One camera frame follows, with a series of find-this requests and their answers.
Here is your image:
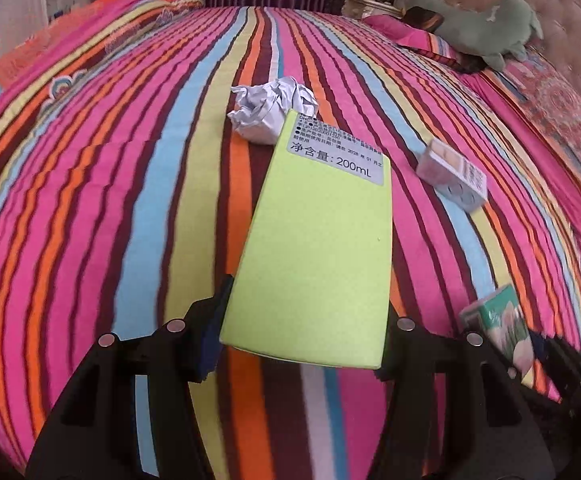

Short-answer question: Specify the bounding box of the lime green carton box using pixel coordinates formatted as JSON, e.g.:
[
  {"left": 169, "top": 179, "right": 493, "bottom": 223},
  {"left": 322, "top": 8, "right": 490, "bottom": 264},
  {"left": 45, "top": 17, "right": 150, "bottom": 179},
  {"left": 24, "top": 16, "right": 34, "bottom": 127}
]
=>
[{"left": 220, "top": 110, "right": 393, "bottom": 370}]

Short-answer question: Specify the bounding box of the white paper ball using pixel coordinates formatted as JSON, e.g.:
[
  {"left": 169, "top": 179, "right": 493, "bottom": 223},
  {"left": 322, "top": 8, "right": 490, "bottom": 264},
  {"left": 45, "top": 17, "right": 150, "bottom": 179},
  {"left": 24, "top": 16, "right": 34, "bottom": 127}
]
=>
[{"left": 226, "top": 76, "right": 319, "bottom": 145}]

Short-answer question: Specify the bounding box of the green plush dinosaur toy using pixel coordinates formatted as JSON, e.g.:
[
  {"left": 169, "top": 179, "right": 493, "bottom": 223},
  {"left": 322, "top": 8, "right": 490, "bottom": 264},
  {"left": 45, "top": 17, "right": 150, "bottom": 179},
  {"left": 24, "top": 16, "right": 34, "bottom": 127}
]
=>
[{"left": 405, "top": 0, "right": 543, "bottom": 72}]

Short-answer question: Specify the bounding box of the pink patterned pillow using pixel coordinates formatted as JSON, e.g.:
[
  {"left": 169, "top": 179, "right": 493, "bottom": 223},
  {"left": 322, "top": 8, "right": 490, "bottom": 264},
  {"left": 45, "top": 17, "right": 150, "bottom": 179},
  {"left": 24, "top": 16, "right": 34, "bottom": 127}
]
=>
[{"left": 362, "top": 14, "right": 462, "bottom": 62}]

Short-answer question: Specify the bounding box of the green white drink carton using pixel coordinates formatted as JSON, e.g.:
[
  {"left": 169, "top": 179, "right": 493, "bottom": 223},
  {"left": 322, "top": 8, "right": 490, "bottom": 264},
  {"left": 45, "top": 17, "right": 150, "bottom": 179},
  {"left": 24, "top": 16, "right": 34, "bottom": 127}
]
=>
[{"left": 459, "top": 284, "right": 535, "bottom": 377}]

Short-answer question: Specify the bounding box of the small white pink box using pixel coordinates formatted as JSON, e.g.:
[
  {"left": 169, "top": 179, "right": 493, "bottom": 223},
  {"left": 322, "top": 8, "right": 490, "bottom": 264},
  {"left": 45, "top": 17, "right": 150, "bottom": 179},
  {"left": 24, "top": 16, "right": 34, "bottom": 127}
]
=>
[{"left": 417, "top": 139, "right": 488, "bottom": 212}]

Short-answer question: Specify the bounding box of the white bedside table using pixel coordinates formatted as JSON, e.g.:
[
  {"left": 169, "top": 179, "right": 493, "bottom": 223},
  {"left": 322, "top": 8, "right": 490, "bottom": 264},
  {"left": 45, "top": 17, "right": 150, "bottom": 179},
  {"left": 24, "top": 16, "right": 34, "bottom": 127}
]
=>
[{"left": 341, "top": 0, "right": 403, "bottom": 20}]

